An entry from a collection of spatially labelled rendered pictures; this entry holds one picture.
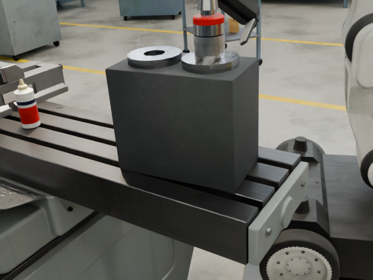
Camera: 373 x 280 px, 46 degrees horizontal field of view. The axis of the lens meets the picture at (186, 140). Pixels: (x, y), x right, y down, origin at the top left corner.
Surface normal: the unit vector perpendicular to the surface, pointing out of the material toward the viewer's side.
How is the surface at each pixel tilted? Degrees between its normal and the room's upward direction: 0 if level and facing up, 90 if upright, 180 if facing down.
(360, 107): 115
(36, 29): 90
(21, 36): 90
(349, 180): 0
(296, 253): 90
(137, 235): 90
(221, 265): 0
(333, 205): 0
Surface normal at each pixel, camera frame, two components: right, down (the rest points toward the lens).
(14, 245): 0.84, 0.18
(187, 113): -0.44, 0.42
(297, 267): -0.22, 0.43
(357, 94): -0.23, 0.77
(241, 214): -0.07, -0.90
